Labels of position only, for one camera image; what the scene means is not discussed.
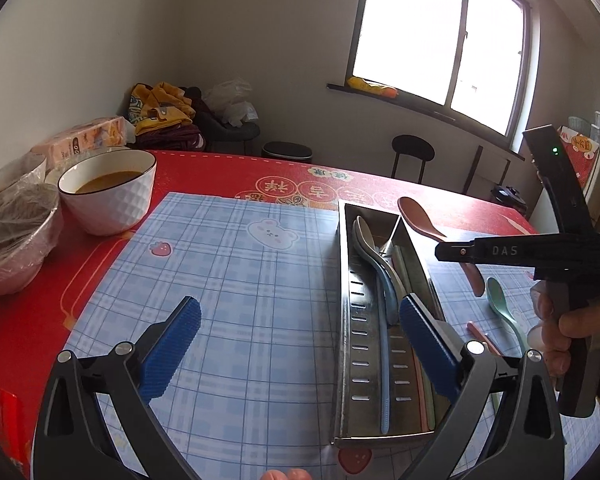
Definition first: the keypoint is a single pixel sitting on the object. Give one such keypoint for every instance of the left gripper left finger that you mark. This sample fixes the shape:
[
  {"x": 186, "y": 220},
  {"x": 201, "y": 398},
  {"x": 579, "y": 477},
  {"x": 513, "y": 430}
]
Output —
[{"x": 72, "y": 440}]

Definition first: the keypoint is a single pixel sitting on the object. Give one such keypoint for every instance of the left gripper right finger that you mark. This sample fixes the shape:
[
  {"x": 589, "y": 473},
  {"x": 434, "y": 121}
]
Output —
[{"x": 525, "y": 440}]

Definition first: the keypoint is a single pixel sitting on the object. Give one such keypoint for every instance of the pink chopstick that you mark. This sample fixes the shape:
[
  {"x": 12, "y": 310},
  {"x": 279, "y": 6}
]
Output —
[
  {"x": 421, "y": 394},
  {"x": 478, "y": 334}
]

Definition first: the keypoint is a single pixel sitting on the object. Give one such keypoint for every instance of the green spoon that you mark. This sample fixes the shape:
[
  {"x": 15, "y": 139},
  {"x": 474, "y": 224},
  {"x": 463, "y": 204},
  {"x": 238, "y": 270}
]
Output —
[{"x": 498, "y": 305}]

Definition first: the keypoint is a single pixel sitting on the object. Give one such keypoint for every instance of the steel utensil tray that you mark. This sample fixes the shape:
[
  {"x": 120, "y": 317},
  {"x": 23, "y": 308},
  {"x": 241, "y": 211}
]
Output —
[{"x": 357, "y": 398}]

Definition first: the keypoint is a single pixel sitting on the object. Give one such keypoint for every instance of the blue spoon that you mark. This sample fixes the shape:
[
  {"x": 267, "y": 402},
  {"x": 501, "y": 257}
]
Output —
[{"x": 392, "y": 302}]

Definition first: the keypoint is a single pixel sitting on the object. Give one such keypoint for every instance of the pink spoon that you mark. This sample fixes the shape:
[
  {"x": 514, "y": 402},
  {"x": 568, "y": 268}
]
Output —
[{"x": 417, "y": 218}]

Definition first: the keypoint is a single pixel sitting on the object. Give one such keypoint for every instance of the beige spoon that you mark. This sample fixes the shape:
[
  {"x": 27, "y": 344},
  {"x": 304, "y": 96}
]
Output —
[{"x": 365, "y": 238}]

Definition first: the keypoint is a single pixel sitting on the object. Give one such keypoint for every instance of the green chopstick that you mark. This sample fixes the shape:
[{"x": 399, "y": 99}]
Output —
[{"x": 401, "y": 269}]

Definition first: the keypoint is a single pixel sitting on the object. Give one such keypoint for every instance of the person's right hand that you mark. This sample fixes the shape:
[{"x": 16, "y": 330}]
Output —
[{"x": 558, "y": 332}]

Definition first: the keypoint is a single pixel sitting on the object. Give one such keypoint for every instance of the person's left hand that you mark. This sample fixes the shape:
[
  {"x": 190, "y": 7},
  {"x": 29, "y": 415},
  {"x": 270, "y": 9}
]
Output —
[{"x": 291, "y": 474}]

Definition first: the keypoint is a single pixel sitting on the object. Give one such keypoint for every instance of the red cloth on refrigerator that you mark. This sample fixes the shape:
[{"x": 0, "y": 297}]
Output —
[{"x": 582, "y": 153}]

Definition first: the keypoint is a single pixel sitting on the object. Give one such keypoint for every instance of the blue plaid placemat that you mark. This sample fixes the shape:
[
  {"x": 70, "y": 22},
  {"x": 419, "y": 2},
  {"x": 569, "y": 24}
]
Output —
[{"x": 256, "y": 387}]

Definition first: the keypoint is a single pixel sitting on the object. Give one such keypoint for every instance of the black stool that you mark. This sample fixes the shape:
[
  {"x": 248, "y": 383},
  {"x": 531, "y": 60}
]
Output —
[{"x": 413, "y": 146}]

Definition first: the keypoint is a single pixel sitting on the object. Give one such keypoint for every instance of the plastic covered bowl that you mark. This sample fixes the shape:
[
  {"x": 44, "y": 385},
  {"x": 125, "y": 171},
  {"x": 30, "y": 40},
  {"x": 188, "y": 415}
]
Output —
[{"x": 30, "y": 224}]

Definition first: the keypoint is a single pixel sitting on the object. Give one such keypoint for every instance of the white textured bowl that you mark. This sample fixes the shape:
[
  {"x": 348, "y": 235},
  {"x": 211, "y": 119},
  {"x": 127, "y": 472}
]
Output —
[{"x": 109, "y": 193}]

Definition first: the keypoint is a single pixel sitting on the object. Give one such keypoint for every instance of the yellow item on windowsill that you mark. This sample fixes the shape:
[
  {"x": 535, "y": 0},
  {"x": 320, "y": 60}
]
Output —
[{"x": 372, "y": 87}]

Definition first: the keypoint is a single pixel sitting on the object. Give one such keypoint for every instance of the black round bin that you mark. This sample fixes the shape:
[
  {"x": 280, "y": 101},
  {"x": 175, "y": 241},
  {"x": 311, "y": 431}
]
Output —
[{"x": 291, "y": 152}]

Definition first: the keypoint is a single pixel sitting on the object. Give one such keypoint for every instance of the tissue pack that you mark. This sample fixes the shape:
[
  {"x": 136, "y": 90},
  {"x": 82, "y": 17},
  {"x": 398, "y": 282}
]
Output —
[{"x": 103, "y": 132}]

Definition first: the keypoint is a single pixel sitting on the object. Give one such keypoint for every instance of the yellow and red clothes pile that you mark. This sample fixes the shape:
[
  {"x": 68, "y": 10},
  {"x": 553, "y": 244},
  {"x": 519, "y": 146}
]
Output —
[{"x": 162, "y": 118}]

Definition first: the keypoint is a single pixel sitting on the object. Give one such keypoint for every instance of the white plastic bag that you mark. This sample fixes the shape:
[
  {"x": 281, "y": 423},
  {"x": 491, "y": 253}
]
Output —
[{"x": 229, "y": 101}]

